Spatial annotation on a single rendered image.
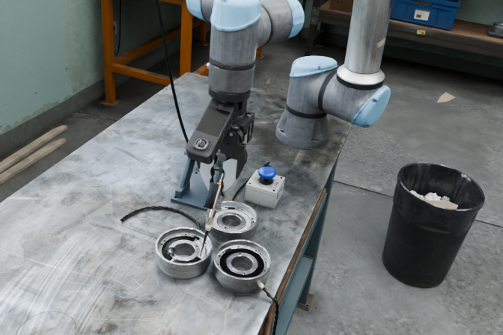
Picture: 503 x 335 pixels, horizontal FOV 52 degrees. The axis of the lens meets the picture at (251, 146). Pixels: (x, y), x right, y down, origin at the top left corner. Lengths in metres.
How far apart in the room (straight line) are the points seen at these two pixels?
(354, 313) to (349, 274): 0.21
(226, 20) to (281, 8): 0.12
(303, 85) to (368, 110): 0.19
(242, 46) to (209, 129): 0.14
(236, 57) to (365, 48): 0.48
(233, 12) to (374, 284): 1.63
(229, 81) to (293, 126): 0.58
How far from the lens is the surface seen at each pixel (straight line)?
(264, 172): 1.13
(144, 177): 1.22
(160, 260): 0.95
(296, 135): 1.38
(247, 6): 0.79
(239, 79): 0.83
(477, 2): 4.80
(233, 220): 1.07
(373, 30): 1.21
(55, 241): 1.06
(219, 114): 0.85
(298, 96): 1.35
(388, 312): 2.14
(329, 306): 2.09
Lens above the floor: 1.47
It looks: 30 degrees down
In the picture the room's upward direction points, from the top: 7 degrees clockwise
